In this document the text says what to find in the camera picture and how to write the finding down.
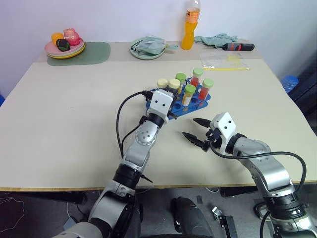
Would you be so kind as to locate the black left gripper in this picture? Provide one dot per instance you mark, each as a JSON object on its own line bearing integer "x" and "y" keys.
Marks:
{"x": 174, "y": 105}

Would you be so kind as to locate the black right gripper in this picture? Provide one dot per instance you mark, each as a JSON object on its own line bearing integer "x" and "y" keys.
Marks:
{"x": 213, "y": 136}

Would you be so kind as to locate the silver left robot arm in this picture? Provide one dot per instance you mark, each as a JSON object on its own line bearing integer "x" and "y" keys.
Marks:
{"x": 138, "y": 153}

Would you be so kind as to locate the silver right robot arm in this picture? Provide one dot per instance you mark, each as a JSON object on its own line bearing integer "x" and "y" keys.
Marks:
{"x": 270, "y": 171}

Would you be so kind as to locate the green-capped yellow test tube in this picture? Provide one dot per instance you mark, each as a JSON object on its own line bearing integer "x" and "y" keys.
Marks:
{"x": 189, "y": 95}

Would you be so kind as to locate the cream-capped dark test tube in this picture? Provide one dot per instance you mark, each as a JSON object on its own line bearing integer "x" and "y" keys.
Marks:
{"x": 174, "y": 84}

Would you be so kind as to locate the blue test tube rack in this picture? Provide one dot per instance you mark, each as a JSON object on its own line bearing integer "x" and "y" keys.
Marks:
{"x": 195, "y": 103}

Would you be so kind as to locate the green-capped pale test tube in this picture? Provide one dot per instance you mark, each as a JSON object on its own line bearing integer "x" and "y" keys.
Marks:
{"x": 180, "y": 77}

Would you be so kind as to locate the green-capped red test tube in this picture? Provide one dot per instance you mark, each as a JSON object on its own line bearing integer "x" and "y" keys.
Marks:
{"x": 196, "y": 78}
{"x": 205, "y": 91}

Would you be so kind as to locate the pale green round dish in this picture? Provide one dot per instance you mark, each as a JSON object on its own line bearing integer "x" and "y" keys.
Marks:
{"x": 146, "y": 56}

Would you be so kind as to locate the clear plastic zip bag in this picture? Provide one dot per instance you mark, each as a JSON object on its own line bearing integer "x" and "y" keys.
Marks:
{"x": 220, "y": 60}

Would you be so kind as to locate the orange soda bottle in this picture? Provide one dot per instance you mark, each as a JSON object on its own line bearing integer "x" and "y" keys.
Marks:
{"x": 188, "y": 34}

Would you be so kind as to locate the teal cloth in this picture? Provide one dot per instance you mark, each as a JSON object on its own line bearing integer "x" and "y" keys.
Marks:
{"x": 215, "y": 39}

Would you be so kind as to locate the black and red screwdriver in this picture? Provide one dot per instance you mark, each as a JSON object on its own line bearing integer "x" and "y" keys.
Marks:
{"x": 239, "y": 46}

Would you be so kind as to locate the dark rounded shape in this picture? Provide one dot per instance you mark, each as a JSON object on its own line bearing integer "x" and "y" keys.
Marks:
{"x": 192, "y": 218}

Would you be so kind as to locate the green placemat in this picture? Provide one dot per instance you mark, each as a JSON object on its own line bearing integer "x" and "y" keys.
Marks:
{"x": 97, "y": 53}

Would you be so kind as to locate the black device with metal clamp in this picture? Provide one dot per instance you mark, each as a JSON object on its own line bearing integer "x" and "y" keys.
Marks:
{"x": 226, "y": 223}

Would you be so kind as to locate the blue ribbed container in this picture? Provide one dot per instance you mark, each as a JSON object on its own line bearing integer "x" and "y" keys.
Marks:
{"x": 289, "y": 83}

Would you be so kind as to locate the light green plate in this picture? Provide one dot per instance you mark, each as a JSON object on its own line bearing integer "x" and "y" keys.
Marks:
{"x": 78, "y": 50}

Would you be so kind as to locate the black furniture piece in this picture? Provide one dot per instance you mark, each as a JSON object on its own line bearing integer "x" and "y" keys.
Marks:
{"x": 305, "y": 91}

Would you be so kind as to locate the stack of coloured plates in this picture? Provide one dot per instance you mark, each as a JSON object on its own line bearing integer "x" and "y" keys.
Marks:
{"x": 65, "y": 57}

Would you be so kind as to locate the pink toy peach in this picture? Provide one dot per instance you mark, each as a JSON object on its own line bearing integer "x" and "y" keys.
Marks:
{"x": 71, "y": 36}

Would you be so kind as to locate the dark toy fruit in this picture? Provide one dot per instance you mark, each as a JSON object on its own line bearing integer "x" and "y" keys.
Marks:
{"x": 62, "y": 44}

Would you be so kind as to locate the pink plate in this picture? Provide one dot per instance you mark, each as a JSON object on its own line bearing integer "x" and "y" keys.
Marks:
{"x": 50, "y": 48}

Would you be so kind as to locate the orange toy fruit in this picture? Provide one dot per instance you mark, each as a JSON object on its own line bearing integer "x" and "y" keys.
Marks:
{"x": 56, "y": 36}

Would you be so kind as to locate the blue object at edge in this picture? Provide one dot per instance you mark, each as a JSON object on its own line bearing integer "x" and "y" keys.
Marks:
{"x": 1, "y": 99}

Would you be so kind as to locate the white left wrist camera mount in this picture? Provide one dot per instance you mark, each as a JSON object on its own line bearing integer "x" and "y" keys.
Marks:
{"x": 159, "y": 102}

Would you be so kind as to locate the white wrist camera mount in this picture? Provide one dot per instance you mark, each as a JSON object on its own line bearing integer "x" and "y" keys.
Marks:
{"x": 226, "y": 126}
{"x": 159, "y": 102}

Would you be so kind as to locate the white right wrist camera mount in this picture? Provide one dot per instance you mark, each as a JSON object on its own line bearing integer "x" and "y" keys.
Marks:
{"x": 226, "y": 126}

